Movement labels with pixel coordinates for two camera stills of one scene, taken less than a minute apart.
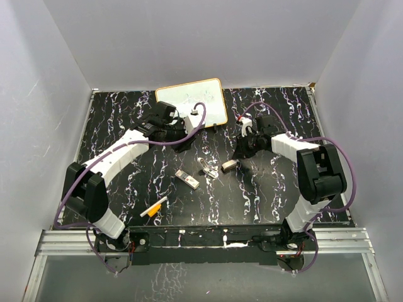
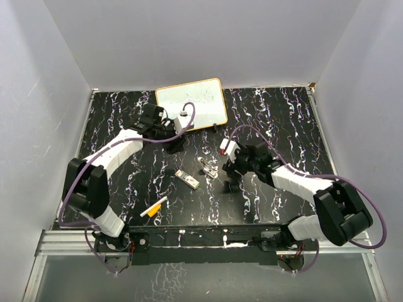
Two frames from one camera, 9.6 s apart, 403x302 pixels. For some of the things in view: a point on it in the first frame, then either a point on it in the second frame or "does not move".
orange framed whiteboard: x=184 y=96 does not move
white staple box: x=188 y=180 does not move
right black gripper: x=240 y=152 → x=231 y=167
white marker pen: x=159 y=201 does not move
